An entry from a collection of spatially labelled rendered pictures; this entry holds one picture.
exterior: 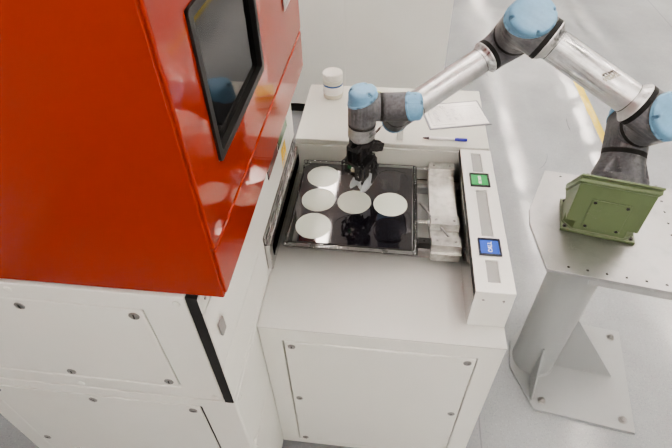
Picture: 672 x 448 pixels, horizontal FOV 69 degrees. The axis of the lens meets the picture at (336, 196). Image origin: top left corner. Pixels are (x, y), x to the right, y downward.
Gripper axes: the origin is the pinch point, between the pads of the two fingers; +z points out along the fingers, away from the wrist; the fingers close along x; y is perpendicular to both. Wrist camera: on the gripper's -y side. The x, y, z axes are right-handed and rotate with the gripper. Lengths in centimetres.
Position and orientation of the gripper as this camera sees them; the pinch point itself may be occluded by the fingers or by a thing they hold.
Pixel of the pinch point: (364, 187)
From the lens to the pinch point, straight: 150.2
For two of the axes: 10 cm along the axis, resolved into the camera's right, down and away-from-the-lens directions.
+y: -5.4, 5.8, -6.1
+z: 0.2, 7.3, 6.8
